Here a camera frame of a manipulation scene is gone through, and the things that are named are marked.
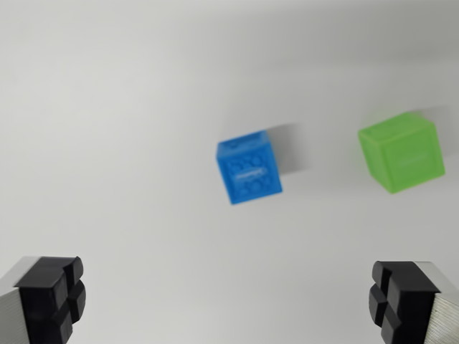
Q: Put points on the black-padded silver gripper left finger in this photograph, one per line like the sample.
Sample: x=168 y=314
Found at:
x=39 y=301

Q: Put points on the black-padded silver gripper right finger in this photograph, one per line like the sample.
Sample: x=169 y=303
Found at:
x=409 y=304

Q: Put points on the green soft toy cube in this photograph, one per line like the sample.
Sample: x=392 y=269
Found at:
x=405 y=154

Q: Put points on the blue soft toy cube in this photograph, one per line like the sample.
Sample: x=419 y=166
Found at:
x=251 y=172

